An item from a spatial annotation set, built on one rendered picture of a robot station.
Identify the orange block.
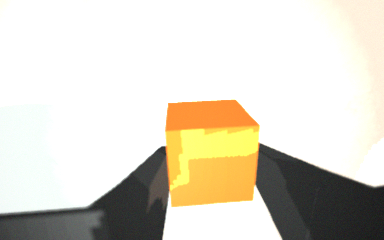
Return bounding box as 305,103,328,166
165,99,260,207

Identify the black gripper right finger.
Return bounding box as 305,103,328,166
255,142,384,240

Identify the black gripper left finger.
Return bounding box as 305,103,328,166
0,146,170,240

